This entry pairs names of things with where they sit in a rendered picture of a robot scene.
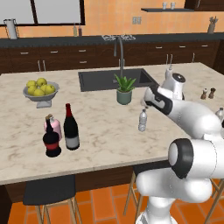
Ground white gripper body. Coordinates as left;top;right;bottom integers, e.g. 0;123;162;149
143;86;160;109

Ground clear plastic water bottle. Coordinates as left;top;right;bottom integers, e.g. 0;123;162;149
137;108;149;133

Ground green plant in grey pot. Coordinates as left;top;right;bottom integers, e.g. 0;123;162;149
113;73;137;106

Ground grey tap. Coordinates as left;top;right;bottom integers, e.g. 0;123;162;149
112;36;127;84

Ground dark grey sink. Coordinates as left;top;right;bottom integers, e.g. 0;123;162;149
77;67;160;93

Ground brown shaker white cap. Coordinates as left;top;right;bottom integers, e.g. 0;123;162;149
199;87;208;101

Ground dark brown shaker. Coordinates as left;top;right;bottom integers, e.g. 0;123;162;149
207;87;217;100

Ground black stool wooden legs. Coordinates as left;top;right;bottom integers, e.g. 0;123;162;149
203;178;224;224
122;160;173;219
22;174;83;224

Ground clear bottle white cap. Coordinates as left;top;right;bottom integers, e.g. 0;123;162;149
214;107;224;123

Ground dark wine bottle red cap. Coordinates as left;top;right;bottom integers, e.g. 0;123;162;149
63;102;81;151

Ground dark brown island cabinet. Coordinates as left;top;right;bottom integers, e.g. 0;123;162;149
0;165;138;224

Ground dark brown cupboard run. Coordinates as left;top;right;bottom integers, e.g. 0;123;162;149
0;32;224;75

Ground pink bottle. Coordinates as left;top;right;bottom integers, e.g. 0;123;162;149
43;114;63;141

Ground pot of kitchen tools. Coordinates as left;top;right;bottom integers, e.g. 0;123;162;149
206;15;220;35

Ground yellow-green apple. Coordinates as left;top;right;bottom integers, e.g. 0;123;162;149
25;80;38;88
26;85;39;96
43;84;57;95
36;77;48;88
32;88;46;97

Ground pale bottle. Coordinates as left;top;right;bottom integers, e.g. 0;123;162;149
72;22;79;38

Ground dark soda bottle red label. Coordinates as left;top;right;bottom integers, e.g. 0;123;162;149
42;115;63;158

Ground grey fruit bowl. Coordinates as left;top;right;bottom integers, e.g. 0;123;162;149
22;80;61;109

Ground black framed window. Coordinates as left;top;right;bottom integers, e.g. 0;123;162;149
0;0;87;27

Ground silver jug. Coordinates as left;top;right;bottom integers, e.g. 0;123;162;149
3;17;20;40

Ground grey wall socket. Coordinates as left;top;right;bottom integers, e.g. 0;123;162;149
131;16;143;25

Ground dark wall shelf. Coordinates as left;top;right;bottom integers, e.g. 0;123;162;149
141;7;195;13

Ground dark brown wall cupboard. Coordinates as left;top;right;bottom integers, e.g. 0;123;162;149
184;0;224;12

